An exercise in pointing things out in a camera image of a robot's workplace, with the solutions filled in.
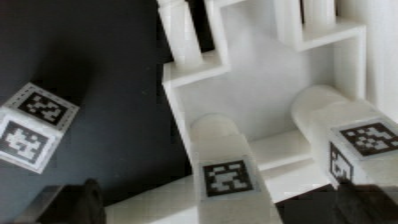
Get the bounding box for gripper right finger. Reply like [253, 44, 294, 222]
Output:
[335, 183, 398, 224]

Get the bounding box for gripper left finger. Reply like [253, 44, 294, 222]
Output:
[13, 179, 106, 224]

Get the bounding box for white chair seat part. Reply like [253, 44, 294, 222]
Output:
[156, 0, 365, 201]

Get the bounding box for white chair leg with tag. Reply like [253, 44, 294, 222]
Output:
[291, 86, 398, 187]

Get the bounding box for white L-shaped border fence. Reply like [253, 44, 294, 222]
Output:
[106, 0, 398, 224]

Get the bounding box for white cube nut with tag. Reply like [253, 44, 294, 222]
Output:
[0, 83, 79, 174]

